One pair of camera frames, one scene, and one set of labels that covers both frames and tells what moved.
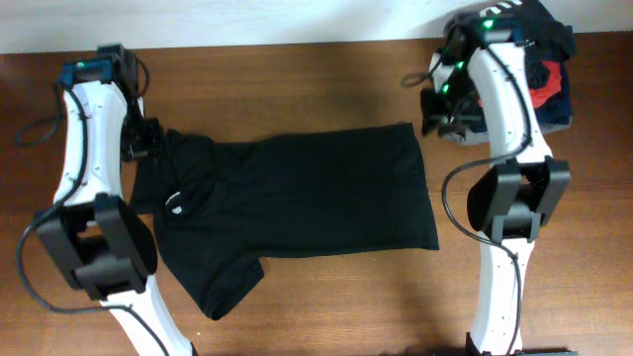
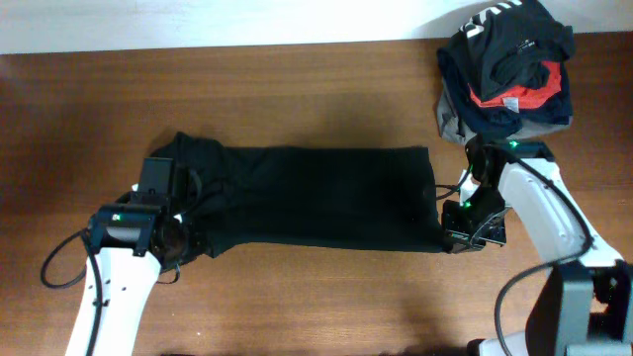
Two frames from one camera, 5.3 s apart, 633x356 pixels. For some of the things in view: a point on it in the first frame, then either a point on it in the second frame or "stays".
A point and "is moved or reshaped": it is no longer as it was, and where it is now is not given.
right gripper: (432, 114) to (459, 239)
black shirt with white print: (544, 38) stays
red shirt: (552, 87) stays
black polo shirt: (221, 203) is moved or reshaped
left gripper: (153, 144) to (190, 224)
